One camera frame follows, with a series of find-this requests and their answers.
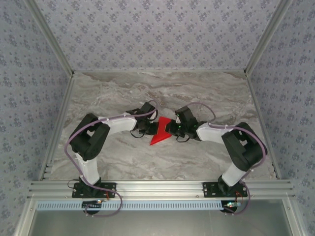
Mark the grey metal sheet panel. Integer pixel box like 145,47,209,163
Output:
31,210,293,236

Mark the thin black left gripper cable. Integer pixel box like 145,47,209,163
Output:
124,108,148,140

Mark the aluminium side rail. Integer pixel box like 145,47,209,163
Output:
245,71,283,179
38,73,76,181

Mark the aluminium mounting beam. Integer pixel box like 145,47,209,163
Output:
27,180,296,199

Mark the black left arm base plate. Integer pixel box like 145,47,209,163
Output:
71,181,117,199

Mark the small black controller board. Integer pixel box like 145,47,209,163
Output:
222,201,243,212
82,200,103,209

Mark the thin aluminium table edge strip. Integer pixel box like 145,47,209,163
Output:
73,69,247,74

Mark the slotted grey cable duct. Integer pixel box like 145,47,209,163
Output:
36,200,228,211

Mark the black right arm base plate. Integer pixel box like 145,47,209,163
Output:
202,181,248,199

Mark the aluminium corner post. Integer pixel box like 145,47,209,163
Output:
24,0,76,78
243,0,295,74

